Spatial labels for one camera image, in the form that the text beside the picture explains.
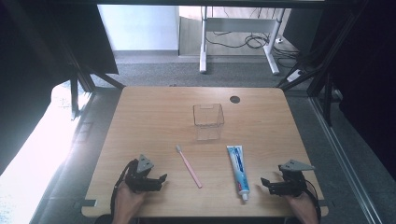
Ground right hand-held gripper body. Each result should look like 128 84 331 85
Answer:
268 159 316 198

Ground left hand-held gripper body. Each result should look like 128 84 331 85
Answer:
124 153 163 194

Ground blue white toothpaste tube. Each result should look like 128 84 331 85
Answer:
226 145 251 202

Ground pink toothbrush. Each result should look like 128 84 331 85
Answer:
175 144 204 189

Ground clear plastic container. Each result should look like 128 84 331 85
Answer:
191 103 226 142

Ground person's right hand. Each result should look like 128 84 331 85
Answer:
284 192 319 218

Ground person's left hand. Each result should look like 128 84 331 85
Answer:
113 181 148 217

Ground white power strip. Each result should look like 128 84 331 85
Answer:
285 68 305 84

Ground dark curtain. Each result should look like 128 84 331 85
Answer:
281 0 396 181
0 0 120 175

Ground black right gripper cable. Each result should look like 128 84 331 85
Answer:
304 179 322 222

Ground black metal frame stand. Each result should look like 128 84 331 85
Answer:
276 6 370 127
60 40 126 120

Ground black floor cables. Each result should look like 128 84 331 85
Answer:
205 30 302 68

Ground white metal desk frame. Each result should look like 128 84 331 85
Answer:
199 6 287 76

